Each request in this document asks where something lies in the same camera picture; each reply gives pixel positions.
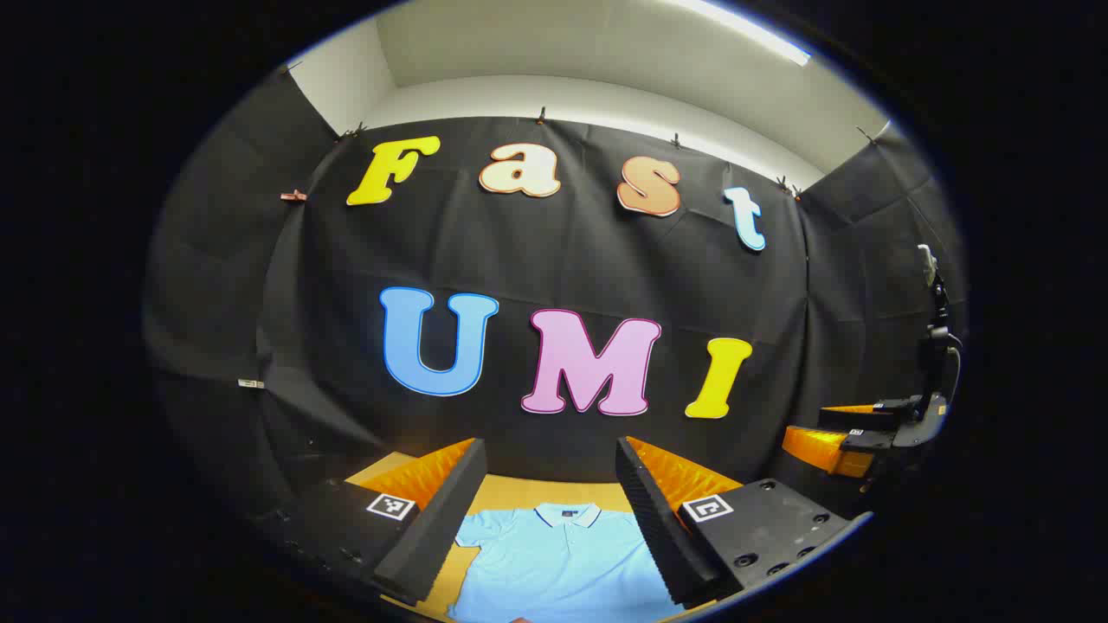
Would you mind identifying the black backdrop cloth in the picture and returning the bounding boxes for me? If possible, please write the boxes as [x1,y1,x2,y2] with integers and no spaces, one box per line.
[143,65,970,537]

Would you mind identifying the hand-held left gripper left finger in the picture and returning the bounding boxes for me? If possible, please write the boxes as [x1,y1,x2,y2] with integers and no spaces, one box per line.
[251,437,488,607]

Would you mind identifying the light blue T-shirt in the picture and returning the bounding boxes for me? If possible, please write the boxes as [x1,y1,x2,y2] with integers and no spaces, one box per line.
[446,503,686,623]

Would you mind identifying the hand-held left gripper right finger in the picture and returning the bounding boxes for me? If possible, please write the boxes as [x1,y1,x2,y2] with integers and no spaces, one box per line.
[615,435,873,608]

